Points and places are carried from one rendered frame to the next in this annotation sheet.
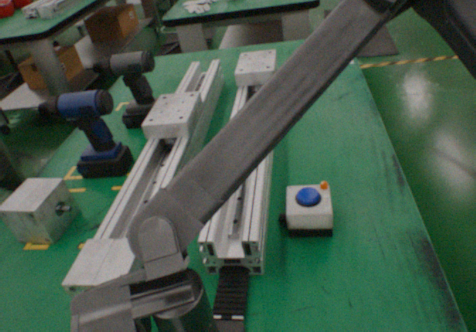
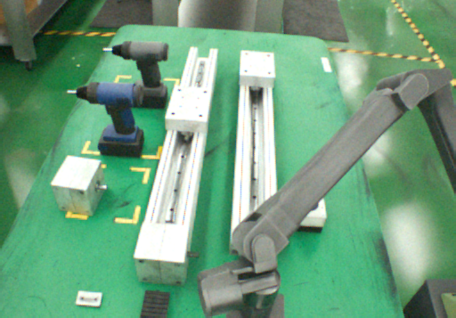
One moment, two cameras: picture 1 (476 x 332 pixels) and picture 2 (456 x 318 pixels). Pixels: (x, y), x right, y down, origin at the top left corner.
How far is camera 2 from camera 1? 34 cm
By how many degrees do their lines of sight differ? 12
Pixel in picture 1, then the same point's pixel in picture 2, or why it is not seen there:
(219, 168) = (298, 204)
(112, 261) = (170, 242)
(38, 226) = (84, 201)
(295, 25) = (268, 6)
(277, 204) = not seen: hidden behind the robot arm
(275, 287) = (281, 267)
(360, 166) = not seen: hidden behind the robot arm
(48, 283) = (98, 249)
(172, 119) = (192, 117)
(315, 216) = (313, 218)
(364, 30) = (390, 119)
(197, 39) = (171, 3)
